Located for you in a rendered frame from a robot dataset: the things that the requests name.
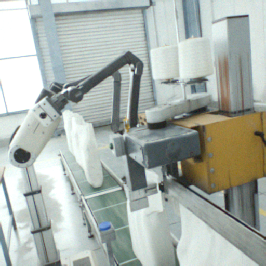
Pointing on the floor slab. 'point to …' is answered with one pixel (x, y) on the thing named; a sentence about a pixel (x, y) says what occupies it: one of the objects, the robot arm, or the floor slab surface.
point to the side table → (9, 221)
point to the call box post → (109, 253)
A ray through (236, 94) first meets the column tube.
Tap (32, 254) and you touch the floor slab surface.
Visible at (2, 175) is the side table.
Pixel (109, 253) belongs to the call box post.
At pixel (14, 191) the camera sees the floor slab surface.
